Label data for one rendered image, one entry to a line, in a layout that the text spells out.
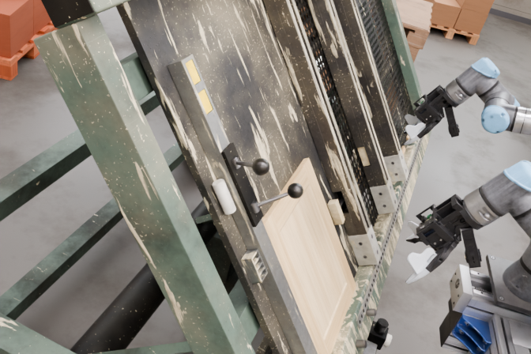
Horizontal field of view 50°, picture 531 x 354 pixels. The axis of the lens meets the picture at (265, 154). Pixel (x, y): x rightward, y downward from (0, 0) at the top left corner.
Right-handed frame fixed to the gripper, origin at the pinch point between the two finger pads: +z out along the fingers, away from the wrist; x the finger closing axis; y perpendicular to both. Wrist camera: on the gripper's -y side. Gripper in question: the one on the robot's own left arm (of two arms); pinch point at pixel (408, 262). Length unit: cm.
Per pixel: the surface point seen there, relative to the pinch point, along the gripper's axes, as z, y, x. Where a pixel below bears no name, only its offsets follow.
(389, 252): 40, -35, -66
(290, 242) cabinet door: 27.2, 15.9, -13.1
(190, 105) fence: 7, 61, -1
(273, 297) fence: 30.5, 14.4, 4.1
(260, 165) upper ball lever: 2.4, 42.6, 6.4
